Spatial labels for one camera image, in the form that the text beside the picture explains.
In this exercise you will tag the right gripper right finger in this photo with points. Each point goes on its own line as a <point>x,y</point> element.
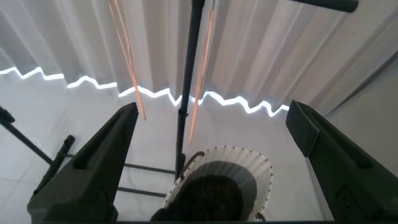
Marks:
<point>348,174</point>

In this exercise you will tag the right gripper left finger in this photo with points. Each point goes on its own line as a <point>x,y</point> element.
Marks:
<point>93,174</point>

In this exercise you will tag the white laundry basket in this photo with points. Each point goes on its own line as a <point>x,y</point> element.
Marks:
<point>248,168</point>

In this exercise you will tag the black clothes rack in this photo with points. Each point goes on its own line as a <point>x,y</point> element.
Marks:
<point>189,62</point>

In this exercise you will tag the white curtain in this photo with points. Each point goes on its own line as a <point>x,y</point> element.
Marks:
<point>264,46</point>

